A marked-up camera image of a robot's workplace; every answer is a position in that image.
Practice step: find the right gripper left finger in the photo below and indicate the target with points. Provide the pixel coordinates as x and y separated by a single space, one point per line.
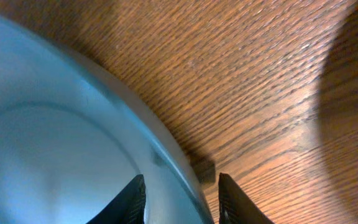
127 207

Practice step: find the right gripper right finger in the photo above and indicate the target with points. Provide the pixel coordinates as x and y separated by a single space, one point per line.
235 207

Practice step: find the dark blue plate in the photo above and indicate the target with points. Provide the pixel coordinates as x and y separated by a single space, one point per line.
72 137

